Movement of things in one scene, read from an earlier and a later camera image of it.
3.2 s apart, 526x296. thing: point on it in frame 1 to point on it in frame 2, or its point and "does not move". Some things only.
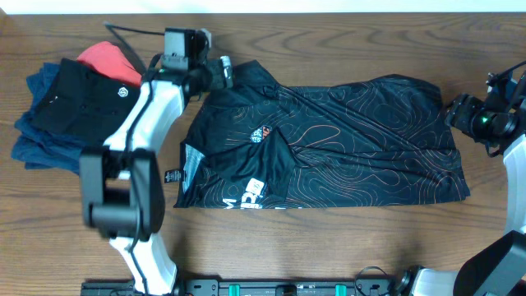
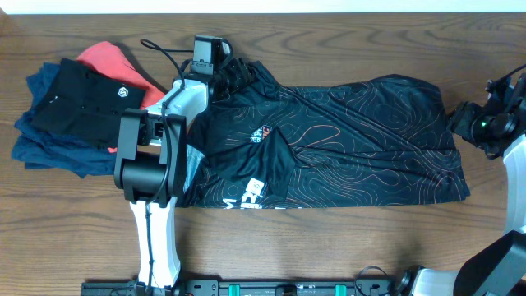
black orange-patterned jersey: x=251 y=143 does not move
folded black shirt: x=84 y=104 does not move
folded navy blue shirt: x=39 y=148 does not move
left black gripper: x=218 y=75 to x=237 y=73
